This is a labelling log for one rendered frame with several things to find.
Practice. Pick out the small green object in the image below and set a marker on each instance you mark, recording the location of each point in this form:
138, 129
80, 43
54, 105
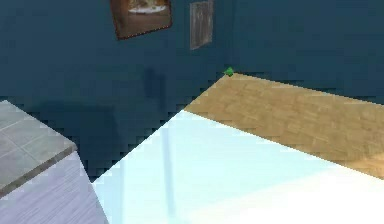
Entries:
229, 71

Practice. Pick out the grey tiled top cabinet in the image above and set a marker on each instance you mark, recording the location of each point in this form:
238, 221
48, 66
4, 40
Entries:
36, 173

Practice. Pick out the grey framed wall picture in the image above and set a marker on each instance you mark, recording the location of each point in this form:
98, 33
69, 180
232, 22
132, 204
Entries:
201, 25

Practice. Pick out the brown framed wall picture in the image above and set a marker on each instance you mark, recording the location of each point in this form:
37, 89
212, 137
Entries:
143, 20

